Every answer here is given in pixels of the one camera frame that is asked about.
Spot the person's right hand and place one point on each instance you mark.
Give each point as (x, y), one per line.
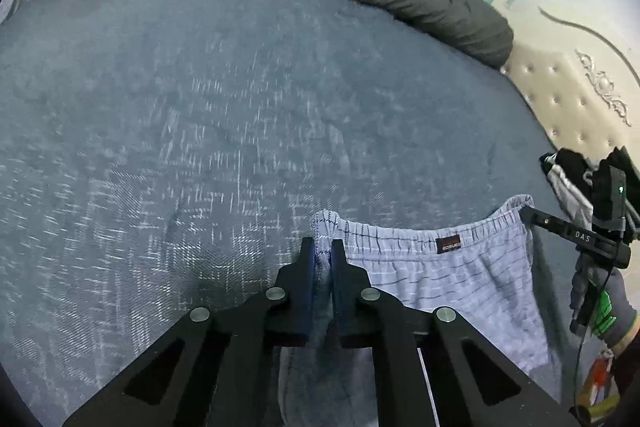
(620, 307)

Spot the pile of black grey clothes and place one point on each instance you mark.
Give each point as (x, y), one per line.
(565, 187)

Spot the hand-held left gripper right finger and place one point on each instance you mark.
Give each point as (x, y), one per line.
(337, 277)

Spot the light blue plaid shorts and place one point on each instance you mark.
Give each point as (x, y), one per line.
(450, 277)

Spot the colourful box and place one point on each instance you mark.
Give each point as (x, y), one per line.
(600, 382)

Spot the person's right forearm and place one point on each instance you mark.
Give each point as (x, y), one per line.
(631, 377)

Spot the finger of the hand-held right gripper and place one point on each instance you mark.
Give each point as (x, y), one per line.
(547, 222)

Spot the bed with blue woven cover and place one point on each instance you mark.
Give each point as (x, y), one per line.
(150, 132)

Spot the cream tufted headboard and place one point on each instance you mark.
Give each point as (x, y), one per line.
(565, 97)

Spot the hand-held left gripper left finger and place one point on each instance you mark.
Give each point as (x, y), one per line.
(309, 267)

